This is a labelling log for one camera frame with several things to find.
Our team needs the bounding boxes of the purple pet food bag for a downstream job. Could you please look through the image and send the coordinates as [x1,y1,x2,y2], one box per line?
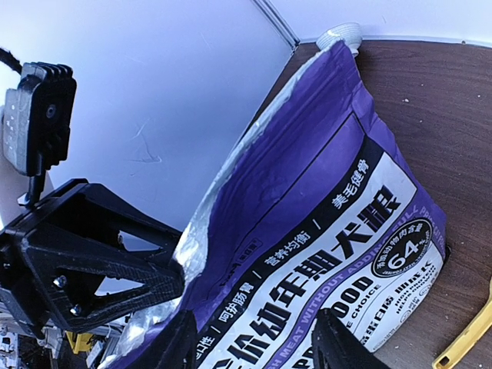
[171,41,446,368]

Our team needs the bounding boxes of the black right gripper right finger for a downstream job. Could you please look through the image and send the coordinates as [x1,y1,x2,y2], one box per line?
[311,310,384,369]

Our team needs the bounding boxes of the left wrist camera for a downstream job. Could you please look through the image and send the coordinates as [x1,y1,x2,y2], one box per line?
[2,62,77,208]

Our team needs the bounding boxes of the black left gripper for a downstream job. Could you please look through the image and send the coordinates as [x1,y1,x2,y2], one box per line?
[1,178,185,340]

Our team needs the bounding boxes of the black braided left cable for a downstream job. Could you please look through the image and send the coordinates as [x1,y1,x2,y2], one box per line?
[0,46,24,74]

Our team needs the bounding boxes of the pale ribbed ceramic cup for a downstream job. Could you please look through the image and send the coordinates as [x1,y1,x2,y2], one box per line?
[315,22,363,57]

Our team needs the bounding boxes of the aluminium corner post left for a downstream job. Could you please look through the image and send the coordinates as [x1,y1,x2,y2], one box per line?
[251,0,301,51]

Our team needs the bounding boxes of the yellow plastic food scoop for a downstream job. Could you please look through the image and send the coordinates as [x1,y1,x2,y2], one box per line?
[432,283,491,369]

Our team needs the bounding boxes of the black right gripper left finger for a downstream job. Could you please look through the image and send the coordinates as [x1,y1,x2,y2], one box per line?
[98,311,198,368]

